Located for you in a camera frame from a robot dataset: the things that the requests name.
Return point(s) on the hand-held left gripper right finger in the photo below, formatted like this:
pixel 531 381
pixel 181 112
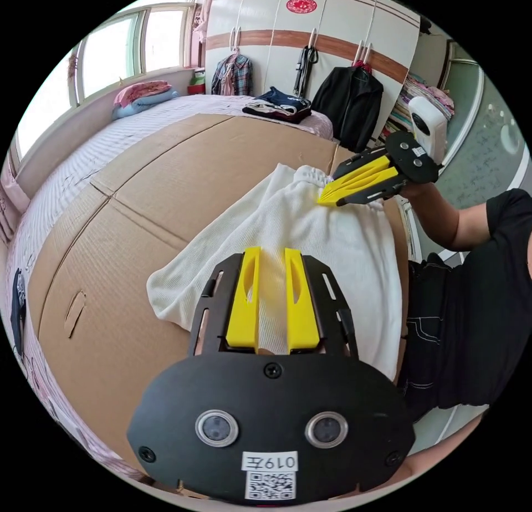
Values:
pixel 302 308

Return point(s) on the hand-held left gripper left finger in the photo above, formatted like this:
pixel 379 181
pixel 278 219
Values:
pixel 243 304

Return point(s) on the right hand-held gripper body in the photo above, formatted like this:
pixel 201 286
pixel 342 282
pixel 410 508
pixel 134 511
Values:
pixel 413 163

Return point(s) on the white athletic pants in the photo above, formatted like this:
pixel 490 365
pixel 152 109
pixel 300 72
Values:
pixel 332 250

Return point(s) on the person's right forearm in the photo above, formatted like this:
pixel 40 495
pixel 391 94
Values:
pixel 461 225

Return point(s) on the person's right hand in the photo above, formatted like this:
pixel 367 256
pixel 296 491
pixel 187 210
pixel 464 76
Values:
pixel 420 192

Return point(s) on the door with frosted glass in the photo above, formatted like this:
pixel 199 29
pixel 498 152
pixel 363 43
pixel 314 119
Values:
pixel 478 146

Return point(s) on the hanging black jacket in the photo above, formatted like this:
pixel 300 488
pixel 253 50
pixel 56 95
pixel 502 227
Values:
pixel 349 100

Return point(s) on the shelf with folded fabrics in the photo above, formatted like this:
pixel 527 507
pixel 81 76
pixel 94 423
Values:
pixel 420 90

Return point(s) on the pile of clothes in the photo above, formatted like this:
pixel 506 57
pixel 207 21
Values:
pixel 278 104

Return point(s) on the flat brown cardboard board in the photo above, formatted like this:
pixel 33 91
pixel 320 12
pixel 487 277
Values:
pixel 145 188

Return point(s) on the hanging plaid shirt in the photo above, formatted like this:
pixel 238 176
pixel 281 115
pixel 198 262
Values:
pixel 235 75

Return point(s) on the person's body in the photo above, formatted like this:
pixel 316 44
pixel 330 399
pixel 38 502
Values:
pixel 478 312

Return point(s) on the white wardrobe with brown band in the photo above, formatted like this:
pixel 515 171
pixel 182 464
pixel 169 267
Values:
pixel 266 21

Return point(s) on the pink curtain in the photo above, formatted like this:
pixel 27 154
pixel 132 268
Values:
pixel 204 9

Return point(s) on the folded pink and blue quilts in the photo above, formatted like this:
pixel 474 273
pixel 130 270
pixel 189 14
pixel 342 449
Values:
pixel 141 98

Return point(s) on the window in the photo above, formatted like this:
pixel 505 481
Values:
pixel 112 55

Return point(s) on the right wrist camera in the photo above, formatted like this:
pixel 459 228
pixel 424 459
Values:
pixel 428 121

